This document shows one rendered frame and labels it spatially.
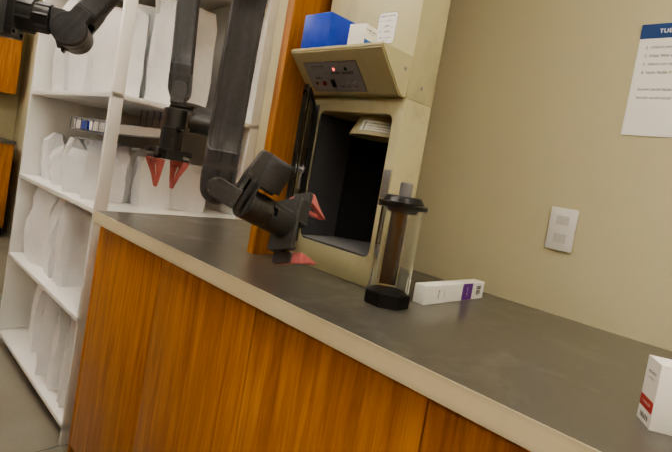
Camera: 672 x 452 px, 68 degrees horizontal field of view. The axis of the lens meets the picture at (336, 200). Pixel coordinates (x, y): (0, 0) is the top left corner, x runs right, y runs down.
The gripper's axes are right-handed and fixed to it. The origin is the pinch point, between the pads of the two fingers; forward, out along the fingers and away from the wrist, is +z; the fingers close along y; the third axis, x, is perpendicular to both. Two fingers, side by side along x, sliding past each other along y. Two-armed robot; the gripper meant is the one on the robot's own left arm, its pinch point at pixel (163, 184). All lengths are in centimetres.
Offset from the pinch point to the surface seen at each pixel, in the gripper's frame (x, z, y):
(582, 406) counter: -102, 15, 14
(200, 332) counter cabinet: -17.6, 33.9, 6.9
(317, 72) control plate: -22.0, -36.1, 25.6
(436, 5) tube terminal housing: -47, -56, 38
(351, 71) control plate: -34, -36, 25
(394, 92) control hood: -46, -32, 29
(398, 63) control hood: -47, -38, 27
